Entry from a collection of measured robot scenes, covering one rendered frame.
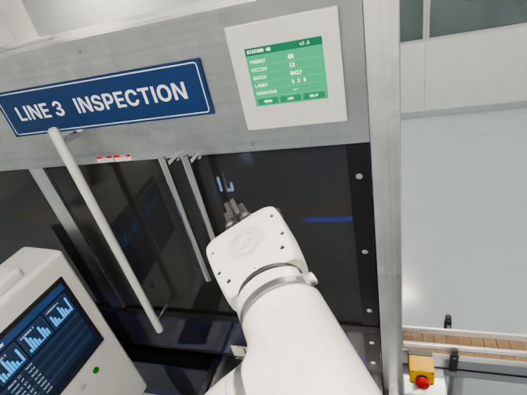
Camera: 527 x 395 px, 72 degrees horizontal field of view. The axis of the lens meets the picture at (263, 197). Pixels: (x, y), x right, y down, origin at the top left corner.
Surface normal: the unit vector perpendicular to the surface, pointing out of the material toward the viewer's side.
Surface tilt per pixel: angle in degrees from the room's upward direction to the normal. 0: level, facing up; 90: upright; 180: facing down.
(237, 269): 21
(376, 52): 90
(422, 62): 90
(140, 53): 90
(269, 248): 13
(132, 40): 90
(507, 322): 0
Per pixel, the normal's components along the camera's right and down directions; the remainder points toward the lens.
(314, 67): -0.25, 0.55
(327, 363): 0.00, -0.86
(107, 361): 0.92, 0.02
